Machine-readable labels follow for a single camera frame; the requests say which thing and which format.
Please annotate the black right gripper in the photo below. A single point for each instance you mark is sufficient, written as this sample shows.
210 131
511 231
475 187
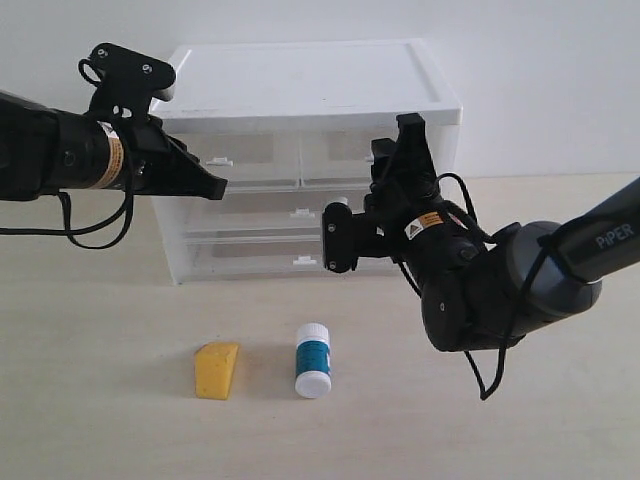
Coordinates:
425 232

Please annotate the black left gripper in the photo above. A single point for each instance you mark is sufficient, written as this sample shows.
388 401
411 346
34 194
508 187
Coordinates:
162 165

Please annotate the white bottle teal label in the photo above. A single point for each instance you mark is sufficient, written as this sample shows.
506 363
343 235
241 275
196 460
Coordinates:
313 361

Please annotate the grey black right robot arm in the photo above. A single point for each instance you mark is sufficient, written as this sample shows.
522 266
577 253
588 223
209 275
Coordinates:
484 291

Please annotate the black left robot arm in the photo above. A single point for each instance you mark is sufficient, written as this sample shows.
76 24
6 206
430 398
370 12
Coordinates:
45 150

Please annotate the white plastic drawer cabinet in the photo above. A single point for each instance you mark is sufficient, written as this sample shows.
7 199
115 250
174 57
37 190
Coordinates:
294 88

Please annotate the yellow cheese wedge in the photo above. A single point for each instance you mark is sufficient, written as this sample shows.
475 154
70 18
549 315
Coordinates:
214 367

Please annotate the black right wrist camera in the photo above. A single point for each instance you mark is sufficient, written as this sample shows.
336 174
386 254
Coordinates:
347 237

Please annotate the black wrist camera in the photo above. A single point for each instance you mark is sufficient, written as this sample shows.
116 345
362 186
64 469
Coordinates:
126 81
347 237

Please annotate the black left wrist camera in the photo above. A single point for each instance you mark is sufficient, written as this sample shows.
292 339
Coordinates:
126 81

